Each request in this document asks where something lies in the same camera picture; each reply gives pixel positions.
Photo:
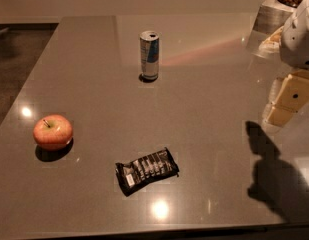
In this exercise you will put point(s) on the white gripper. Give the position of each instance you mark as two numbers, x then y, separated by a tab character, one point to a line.
298	42

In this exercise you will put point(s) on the black rxbar chocolate bar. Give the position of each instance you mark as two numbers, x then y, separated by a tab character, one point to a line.
139	173

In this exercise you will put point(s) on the red bull can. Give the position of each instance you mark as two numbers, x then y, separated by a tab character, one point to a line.
149	48

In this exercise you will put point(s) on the silver box container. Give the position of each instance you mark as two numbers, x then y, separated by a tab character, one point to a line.
265	36

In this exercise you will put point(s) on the red apple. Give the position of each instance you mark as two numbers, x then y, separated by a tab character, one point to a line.
53	132

